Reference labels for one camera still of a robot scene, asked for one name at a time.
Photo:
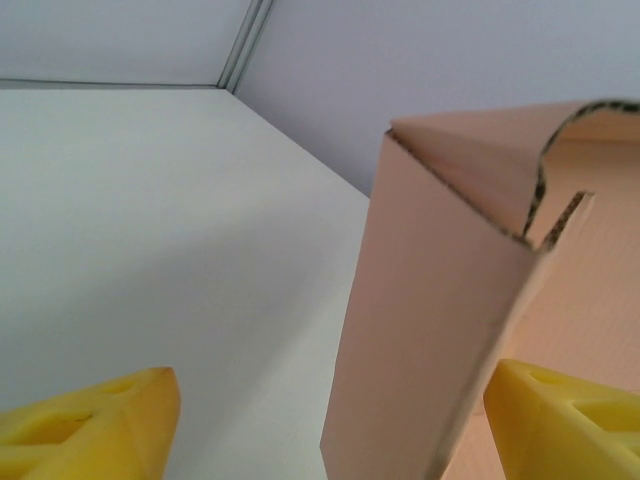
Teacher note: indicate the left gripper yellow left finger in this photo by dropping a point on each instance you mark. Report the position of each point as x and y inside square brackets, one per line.
[90, 435]

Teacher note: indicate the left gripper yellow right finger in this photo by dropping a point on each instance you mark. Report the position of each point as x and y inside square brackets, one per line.
[565, 435]

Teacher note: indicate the aluminium frame rail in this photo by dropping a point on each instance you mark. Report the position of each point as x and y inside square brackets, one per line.
[100, 83]

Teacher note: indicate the aluminium frame post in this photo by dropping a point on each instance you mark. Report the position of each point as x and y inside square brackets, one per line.
[244, 45]

